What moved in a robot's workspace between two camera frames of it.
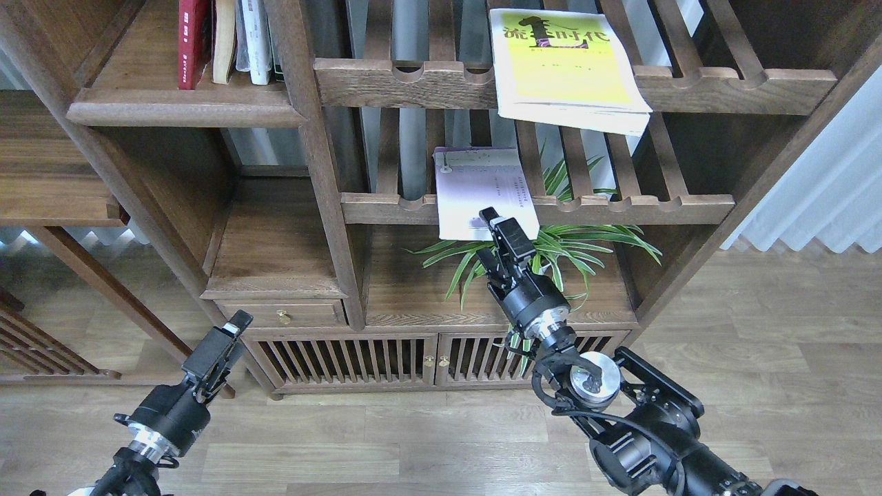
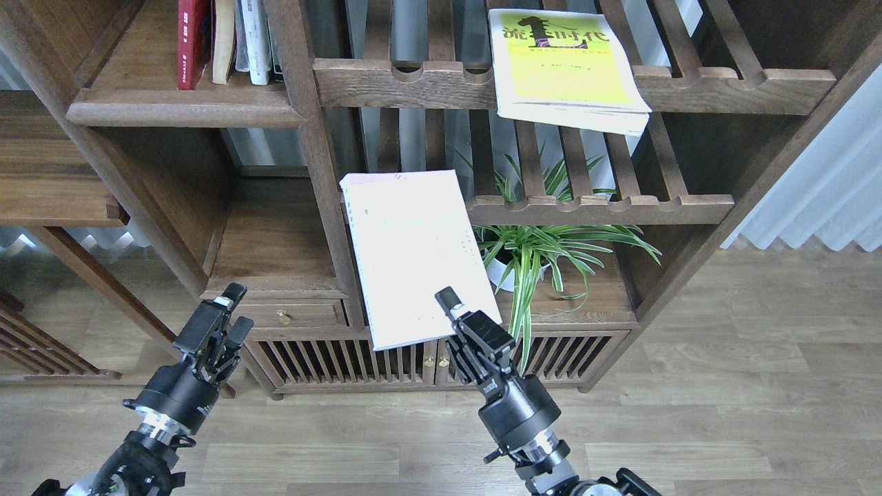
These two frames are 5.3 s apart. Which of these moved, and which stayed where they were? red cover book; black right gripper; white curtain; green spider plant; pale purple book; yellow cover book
Moved: pale purple book; black right gripper
Stayed: white curtain; yellow cover book; green spider plant; red cover book
